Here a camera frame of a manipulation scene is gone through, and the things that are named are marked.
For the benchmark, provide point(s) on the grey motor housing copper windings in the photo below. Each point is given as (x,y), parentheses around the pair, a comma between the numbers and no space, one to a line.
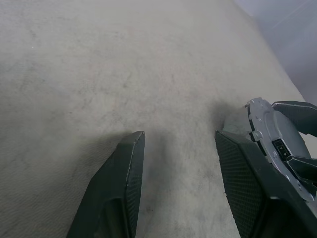
(252,121)

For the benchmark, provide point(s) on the grey motor lid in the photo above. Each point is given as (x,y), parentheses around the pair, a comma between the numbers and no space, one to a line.
(271,134)

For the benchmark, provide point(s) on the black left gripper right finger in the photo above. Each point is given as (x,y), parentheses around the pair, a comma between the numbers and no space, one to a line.
(257,193)

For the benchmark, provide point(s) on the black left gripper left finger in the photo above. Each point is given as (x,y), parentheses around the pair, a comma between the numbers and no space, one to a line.
(116,188)

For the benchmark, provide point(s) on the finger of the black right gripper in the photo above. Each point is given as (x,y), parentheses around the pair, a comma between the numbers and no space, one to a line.
(303,168)
(301,115)

